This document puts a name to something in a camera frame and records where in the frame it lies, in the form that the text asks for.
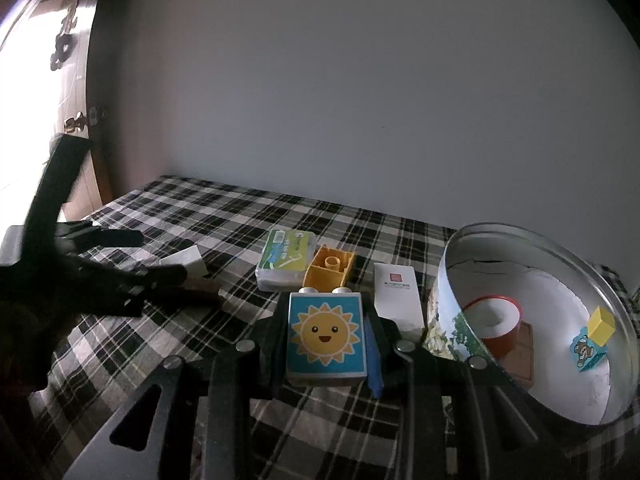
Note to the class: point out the round printed metal tin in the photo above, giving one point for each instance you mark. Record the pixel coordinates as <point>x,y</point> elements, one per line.
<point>525,280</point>

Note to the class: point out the dark metal door ornament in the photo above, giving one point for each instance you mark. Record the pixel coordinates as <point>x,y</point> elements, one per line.
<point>64,45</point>

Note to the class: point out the red tape roll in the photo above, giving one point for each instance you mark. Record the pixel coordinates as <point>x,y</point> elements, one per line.
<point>500,345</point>

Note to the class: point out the sun print toy block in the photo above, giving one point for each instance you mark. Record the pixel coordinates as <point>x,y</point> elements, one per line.
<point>325,335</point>

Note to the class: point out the green tissue pack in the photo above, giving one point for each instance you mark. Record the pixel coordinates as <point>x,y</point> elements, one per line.
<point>282,257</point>

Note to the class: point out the brown square tile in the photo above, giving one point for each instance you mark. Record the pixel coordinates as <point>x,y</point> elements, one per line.
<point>522,360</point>

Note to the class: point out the dark brown wooden block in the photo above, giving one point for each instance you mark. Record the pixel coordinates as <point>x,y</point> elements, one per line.
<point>202,290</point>

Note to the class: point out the white box red label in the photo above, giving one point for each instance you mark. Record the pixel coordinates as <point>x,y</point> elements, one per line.
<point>397,300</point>

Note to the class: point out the brass door knob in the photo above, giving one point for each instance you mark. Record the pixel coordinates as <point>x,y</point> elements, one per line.
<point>75,124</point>

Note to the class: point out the hollow yellow toy brick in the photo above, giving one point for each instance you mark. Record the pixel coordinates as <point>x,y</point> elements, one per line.
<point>320,277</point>

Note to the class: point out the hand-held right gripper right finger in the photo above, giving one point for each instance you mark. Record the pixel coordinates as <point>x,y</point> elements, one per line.
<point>374,365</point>

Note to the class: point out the blue bear toy block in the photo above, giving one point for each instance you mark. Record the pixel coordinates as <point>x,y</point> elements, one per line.
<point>585,355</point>

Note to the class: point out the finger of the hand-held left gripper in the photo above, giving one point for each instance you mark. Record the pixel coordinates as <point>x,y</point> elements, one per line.
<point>100,237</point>
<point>135,285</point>

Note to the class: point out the black white plaid tablecloth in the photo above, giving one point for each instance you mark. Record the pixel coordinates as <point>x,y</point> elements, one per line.
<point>350,225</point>

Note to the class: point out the plain white toy block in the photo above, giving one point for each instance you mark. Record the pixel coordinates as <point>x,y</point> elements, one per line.
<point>192,260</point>

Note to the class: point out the brown wooden door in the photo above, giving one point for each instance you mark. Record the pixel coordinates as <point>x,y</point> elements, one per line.
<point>82,75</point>

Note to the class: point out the small yellow block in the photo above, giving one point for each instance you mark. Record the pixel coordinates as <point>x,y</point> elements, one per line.
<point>600,327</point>

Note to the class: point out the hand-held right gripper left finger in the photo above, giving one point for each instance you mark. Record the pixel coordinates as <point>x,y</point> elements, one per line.
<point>272,355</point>

